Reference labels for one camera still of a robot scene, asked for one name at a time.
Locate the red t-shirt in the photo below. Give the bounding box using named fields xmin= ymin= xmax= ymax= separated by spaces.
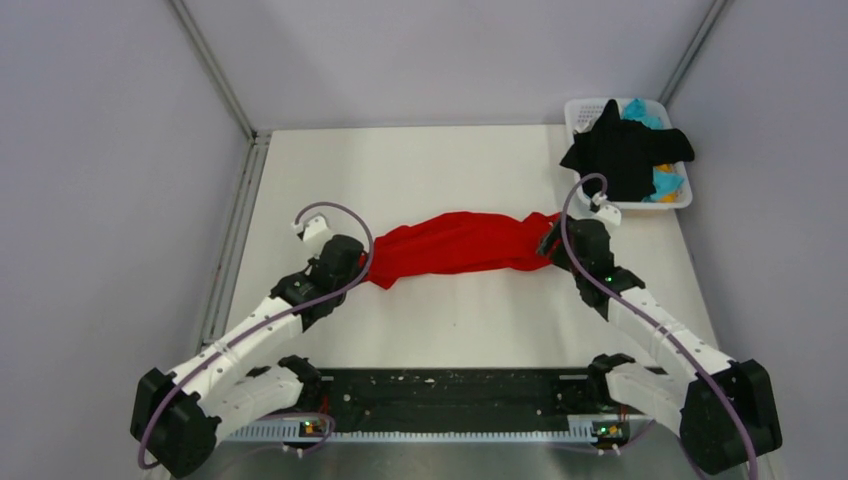
xmin=365 ymin=211 xmax=560 ymax=290

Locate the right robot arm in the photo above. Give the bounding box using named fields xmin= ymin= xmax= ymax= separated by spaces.
xmin=538 ymin=216 xmax=783 ymax=475

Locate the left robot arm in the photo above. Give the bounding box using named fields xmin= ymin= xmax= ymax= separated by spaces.
xmin=130 ymin=234 xmax=367 ymax=479

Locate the black t-shirt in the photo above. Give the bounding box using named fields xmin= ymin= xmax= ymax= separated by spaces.
xmin=559 ymin=99 xmax=695 ymax=203

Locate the blue t-shirt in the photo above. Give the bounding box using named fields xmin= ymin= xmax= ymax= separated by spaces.
xmin=620 ymin=98 xmax=664 ymax=203

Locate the white plastic basket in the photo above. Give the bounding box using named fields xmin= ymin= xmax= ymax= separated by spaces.
xmin=560 ymin=98 xmax=694 ymax=210

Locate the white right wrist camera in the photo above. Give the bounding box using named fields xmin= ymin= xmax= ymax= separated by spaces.
xmin=590 ymin=192 xmax=622 ymax=228

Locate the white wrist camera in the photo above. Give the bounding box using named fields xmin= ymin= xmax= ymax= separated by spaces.
xmin=590 ymin=192 xmax=622 ymax=228
xmin=292 ymin=213 xmax=333 ymax=249

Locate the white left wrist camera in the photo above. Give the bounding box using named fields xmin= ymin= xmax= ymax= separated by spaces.
xmin=292 ymin=213 xmax=333 ymax=249

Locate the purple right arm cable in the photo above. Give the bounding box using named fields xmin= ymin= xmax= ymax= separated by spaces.
xmin=559 ymin=172 xmax=761 ymax=480

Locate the aluminium frame left rail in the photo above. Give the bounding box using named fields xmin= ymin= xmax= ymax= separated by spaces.
xmin=194 ymin=130 xmax=273 ymax=353

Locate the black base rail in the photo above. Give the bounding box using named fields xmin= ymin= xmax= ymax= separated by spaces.
xmin=287 ymin=368 xmax=644 ymax=439

